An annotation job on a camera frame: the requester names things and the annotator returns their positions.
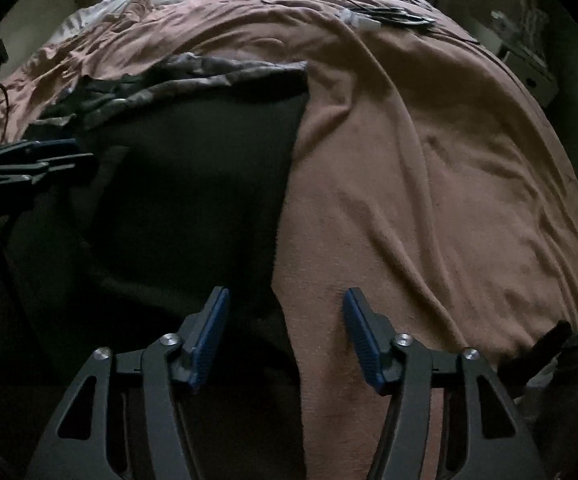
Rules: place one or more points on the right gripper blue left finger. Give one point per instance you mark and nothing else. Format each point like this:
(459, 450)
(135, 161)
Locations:
(125, 416)

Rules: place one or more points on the dark items on blanket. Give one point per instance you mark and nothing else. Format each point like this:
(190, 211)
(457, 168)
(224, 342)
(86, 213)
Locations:
(364, 17)

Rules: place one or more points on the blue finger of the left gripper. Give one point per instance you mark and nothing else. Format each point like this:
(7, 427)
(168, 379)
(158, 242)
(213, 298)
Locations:
(28, 161)

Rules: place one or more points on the brown bed blanket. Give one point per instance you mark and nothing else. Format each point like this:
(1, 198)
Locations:
(423, 173)

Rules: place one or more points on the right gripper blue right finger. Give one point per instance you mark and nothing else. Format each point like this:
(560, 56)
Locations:
(483, 435)

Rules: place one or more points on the cardboard box by bed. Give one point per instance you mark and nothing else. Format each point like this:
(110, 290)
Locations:
(523, 62)

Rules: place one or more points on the black garment with patterned trim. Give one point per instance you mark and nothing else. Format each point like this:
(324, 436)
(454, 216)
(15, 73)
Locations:
(184, 194)

